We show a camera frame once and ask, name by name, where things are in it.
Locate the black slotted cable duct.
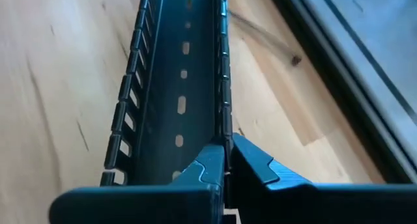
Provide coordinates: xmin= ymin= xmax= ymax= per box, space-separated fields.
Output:
xmin=99 ymin=0 xmax=234 ymax=188

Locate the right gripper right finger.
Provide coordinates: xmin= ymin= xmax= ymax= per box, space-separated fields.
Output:
xmin=227 ymin=133 xmax=417 ymax=224

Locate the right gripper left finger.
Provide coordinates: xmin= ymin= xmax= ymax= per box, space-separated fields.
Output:
xmin=48 ymin=144 xmax=226 ymax=224

